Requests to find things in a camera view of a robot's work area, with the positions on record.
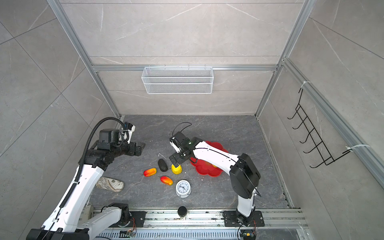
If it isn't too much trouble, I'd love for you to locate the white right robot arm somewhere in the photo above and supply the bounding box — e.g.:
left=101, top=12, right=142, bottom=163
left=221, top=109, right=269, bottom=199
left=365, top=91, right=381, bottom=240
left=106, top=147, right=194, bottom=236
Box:
left=169, top=132, right=261, bottom=227

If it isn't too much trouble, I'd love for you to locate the dark black fake fruit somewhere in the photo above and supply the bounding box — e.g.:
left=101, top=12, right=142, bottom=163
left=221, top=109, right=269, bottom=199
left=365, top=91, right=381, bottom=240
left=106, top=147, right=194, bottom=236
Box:
left=158, top=159, right=169, bottom=172

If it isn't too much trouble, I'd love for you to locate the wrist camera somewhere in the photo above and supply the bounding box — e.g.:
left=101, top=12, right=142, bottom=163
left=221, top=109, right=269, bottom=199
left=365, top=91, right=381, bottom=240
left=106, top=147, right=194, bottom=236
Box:
left=170, top=137, right=180, bottom=153
left=122, top=122, right=136, bottom=141

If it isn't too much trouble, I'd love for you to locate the red-yellow fake mango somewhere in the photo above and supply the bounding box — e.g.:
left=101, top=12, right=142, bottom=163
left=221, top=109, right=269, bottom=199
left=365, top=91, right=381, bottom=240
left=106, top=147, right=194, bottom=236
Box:
left=143, top=168, right=157, bottom=177
left=160, top=176, right=174, bottom=186

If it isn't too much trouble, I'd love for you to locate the black wire hook rack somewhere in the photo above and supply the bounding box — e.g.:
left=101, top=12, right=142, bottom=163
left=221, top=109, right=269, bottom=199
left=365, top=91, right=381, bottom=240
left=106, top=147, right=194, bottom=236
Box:
left=287, top=89, right=352, bottom=169

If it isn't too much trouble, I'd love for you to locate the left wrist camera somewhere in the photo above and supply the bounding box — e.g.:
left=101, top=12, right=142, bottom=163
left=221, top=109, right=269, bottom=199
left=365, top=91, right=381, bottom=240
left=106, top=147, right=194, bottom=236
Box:
left=122, top=122, right=136, bottom=141

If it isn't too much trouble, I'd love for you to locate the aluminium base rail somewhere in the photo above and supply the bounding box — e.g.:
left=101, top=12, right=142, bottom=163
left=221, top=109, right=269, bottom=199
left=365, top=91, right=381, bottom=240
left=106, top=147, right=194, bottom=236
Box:
left=96, top=209, right=313, bottom=240

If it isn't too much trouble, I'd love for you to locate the black cylindrical knob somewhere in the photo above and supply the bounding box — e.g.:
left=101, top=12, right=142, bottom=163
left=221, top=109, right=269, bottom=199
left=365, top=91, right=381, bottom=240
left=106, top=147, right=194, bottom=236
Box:
left=177, top=206, right=188, bottom=219

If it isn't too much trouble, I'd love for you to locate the white wire mesh basket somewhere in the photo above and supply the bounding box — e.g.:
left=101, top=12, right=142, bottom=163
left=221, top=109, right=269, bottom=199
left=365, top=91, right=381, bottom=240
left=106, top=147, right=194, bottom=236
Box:
left=142, top=66, right=214, bottom=94

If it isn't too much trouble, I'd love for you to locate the round yellow fake fruit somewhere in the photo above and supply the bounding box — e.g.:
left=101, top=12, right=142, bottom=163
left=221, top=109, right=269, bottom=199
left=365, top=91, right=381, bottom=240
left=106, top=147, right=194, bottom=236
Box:
left=171, top=164, right=183, bottom=175

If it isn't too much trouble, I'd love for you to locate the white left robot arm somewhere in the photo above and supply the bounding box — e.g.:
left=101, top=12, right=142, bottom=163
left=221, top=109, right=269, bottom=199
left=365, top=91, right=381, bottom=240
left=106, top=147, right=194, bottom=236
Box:
left=26, top=123, right=145, bottom=240

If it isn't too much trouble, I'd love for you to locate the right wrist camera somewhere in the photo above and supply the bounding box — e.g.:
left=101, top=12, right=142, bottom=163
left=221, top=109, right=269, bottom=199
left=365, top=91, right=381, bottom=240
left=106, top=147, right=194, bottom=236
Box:
left=170, top=137, right=180, bottom=153

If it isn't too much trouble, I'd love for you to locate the white alarm clock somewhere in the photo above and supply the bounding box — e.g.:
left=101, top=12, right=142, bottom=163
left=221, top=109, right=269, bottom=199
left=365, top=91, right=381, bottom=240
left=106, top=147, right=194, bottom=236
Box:
left=176, top=180, right=192, bottom=198

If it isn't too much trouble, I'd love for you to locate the red flower-shaped fruit bowl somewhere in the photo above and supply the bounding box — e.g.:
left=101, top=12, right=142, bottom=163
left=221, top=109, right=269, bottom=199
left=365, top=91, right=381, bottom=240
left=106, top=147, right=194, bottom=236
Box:
left=190, top=141, right=228, bottom=178

